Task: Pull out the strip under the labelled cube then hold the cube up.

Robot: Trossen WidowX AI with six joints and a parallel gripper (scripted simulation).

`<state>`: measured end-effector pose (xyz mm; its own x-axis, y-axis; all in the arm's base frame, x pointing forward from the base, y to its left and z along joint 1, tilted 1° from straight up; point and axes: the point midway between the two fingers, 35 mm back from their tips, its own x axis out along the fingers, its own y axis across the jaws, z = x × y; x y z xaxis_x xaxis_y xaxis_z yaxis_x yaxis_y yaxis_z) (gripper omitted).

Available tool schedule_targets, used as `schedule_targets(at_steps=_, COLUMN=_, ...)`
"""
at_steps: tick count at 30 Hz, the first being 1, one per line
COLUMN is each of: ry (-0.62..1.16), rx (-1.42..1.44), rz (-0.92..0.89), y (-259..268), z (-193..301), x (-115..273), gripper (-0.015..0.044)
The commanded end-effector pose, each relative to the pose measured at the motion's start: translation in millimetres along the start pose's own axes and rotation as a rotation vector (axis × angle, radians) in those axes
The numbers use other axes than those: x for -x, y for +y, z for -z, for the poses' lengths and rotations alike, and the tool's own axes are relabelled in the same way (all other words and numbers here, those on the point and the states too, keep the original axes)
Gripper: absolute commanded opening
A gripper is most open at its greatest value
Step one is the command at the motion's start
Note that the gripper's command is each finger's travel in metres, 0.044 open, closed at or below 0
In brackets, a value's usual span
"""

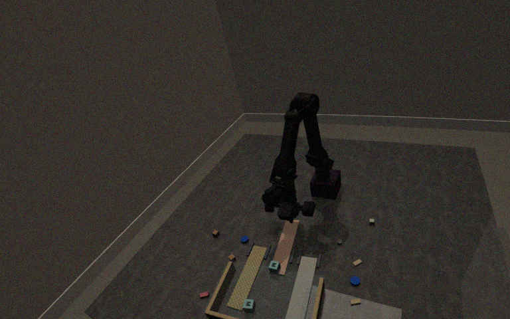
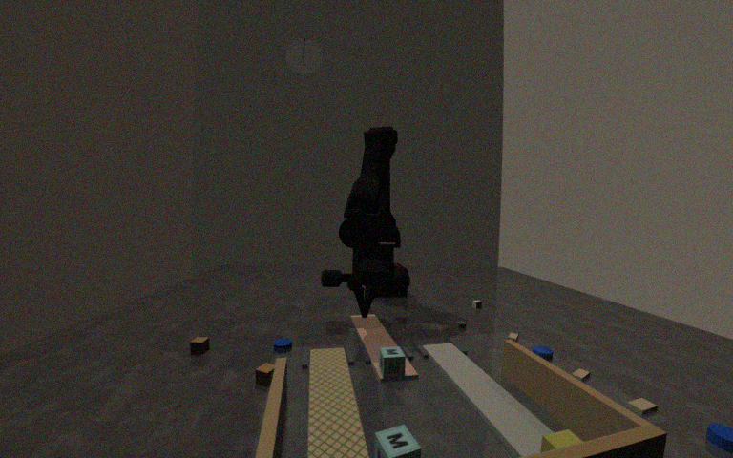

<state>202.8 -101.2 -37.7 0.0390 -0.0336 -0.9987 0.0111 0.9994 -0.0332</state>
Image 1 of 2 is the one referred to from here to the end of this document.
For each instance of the teal cube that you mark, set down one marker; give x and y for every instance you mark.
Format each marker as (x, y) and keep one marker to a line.
(274, 264)

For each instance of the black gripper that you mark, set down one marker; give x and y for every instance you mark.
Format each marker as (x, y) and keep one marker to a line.
(307, 208)

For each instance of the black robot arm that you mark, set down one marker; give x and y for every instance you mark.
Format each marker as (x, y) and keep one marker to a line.
(307, 106)

